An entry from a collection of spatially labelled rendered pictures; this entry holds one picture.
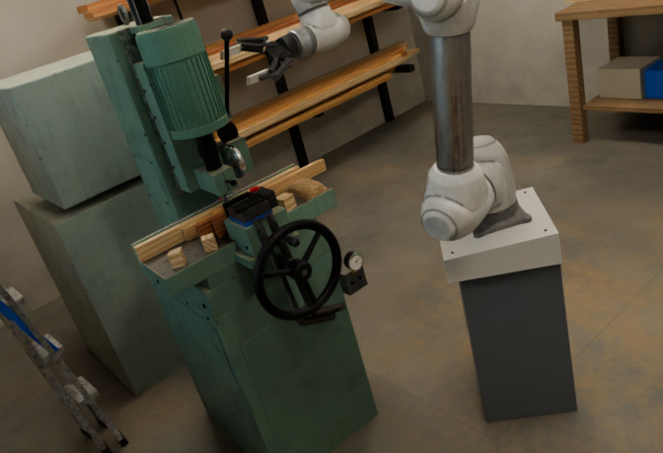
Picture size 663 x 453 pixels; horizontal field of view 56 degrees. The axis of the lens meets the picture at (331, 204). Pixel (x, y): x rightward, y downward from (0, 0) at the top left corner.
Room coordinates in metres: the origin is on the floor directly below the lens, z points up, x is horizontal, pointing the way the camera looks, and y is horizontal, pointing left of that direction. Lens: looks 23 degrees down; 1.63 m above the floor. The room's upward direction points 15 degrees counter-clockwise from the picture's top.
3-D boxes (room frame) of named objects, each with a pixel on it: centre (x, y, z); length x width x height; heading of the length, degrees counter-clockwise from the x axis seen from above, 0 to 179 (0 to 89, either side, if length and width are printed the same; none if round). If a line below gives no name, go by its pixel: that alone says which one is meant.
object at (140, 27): (1.93, 0.39, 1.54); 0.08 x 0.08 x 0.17; 32
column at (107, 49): (2.06, 0.47, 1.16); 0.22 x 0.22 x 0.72; 32
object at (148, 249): (1.82, 0.33, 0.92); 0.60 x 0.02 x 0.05; 122
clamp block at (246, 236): (1.64, 0.22, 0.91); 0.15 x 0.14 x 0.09; 122
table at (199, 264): (1.72, 0.27, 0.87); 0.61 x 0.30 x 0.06; 122
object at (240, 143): (2.05, 0.28, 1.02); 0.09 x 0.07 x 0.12; 122
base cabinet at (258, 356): (1.91, 0.38, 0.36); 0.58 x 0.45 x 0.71; 32
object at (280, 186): (1.87, 0.22, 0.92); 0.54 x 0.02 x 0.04; 122
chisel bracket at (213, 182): (1.83, 0.32, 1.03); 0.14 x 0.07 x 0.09; 32
